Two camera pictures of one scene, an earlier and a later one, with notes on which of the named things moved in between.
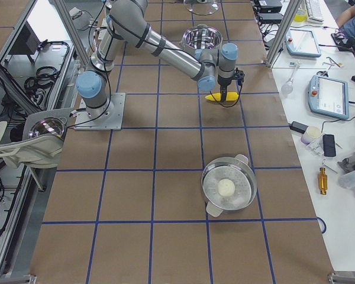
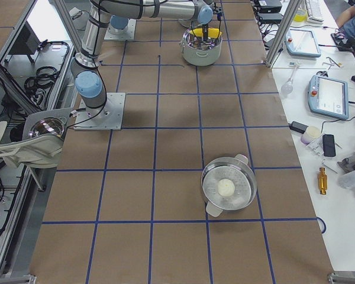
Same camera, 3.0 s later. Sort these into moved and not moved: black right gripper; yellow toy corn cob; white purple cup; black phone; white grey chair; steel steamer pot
Moved: black right gripper; yellow toy corn cob
Not moved: white purple cup; steel steamer pot; black phone; white grey chair
